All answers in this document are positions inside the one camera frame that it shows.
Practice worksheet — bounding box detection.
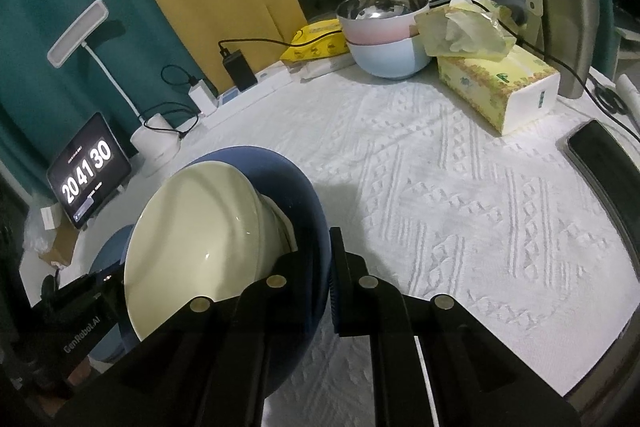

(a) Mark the pink metal-lined bowl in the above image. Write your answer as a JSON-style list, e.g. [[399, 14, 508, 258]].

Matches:
[[335, 0, 432, 45]]

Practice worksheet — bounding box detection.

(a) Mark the steel thermos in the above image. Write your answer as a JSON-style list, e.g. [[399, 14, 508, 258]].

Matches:
[[529, 0, 601, 100]]

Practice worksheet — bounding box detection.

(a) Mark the black charger cable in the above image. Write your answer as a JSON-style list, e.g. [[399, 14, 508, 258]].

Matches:
[[161, 64, 201, 88], [217, 38, 297, 58]]

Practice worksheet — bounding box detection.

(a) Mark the white wrapped pack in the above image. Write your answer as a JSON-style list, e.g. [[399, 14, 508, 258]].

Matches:
[[299, 54, 357, 80]]

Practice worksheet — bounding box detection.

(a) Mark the yellow tissue box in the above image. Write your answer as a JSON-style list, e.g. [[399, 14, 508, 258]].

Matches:
[[415, 0, 561, 136]]

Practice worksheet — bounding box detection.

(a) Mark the black charger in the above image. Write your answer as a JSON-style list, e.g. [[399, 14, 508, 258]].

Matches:
[[218, 49, 258, 92]]

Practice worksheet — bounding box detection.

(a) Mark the long black cable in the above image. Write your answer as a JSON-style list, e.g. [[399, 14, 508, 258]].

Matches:
[[480, 2, 640, 132]]

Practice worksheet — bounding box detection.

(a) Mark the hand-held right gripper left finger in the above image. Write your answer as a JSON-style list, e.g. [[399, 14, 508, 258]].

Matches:
[[107, 252, 326, 427]]

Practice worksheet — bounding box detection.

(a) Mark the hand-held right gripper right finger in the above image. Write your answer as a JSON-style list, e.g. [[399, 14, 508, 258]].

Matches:
[[327, 227, 583, 427]]

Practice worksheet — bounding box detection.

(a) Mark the white power strip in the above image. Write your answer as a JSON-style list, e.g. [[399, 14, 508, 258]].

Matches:
[[200, 64, 293, 128]]

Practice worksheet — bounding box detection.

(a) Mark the yellow wipes pack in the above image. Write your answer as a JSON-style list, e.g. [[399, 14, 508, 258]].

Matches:
[[279, 19, 351, 62]]

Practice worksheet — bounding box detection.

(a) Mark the tablet with clock display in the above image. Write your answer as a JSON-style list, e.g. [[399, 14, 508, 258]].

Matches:
[[46, 112, 133, 230]]

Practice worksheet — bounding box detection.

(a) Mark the white tube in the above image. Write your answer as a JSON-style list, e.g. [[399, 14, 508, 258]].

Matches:
[[615, 73, 640, 108]]

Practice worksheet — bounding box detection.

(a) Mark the cream bowl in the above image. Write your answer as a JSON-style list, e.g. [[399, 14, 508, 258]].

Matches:
[[122, 161, 297, 342]]

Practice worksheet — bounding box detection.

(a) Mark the white charger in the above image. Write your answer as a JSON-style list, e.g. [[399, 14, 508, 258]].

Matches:
[[189, 79, 221, 115]]

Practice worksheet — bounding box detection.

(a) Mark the black smartphone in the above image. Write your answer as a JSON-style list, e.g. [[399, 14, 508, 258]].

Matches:
[[566, 118, 635, 188]]

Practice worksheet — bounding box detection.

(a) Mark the light blue bowl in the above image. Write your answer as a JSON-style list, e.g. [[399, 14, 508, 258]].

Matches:
[[346, 34, 433, 80]]

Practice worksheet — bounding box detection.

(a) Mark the white desk lamp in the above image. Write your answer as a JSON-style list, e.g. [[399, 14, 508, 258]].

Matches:
[[46, 0, 182, 172]]

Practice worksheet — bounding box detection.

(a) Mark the clear plastic bag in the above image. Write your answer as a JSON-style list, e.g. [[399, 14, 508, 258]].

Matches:
[[22, 207, 48, 258]]

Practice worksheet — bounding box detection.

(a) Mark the large blue plate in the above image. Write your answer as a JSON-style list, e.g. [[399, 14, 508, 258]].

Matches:
[[89, 224, 138, 363]]

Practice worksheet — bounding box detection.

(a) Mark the small white box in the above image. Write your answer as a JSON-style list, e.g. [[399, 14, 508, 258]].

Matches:
[[40, 207, 62, 233]]

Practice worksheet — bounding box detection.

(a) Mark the cardboard box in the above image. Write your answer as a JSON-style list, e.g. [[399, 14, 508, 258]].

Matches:
[[39, 222, 78, 269]]

